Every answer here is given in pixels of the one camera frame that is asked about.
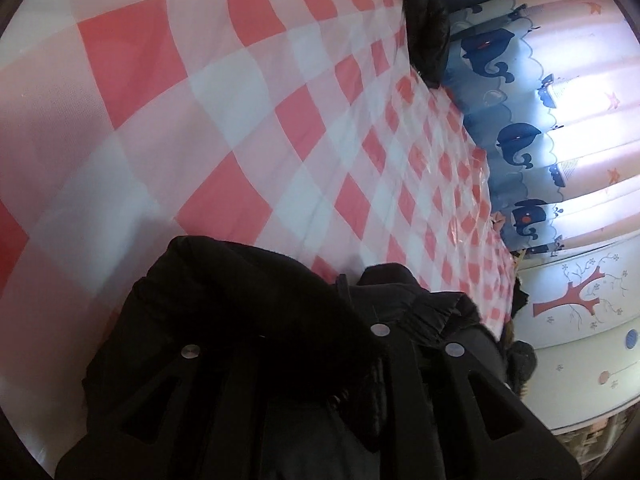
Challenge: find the whale print curtain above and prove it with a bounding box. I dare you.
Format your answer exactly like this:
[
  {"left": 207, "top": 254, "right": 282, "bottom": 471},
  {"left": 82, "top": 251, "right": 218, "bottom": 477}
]
[{"left": 444, "top": 0, "right": 639, "bottom": 254}]

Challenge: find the white wardrobe with tree decal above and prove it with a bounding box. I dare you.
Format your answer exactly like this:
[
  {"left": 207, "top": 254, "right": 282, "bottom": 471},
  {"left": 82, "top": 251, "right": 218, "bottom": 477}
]
[{"left": 514, "top": 237, "right": 639, "bottom": 432}]

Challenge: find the black puffer jacket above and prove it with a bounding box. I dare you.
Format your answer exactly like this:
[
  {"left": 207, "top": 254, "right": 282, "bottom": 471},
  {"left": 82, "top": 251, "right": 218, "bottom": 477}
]
[{"left": 54, "top": 234, "right": 539, "bottom": 480}]

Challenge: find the pink checkered bed cover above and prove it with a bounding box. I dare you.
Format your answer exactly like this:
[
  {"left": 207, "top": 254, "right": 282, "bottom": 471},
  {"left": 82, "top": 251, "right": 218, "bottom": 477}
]
[{"left": 1, "top": 0, "right": 512, "bottom": 471}]

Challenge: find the black coat at headboard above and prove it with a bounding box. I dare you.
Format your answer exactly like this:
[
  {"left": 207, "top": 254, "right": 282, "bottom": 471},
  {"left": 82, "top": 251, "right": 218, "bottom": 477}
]
[{"left": 402, "top": 0, "right": 450, "bottom": 89}]

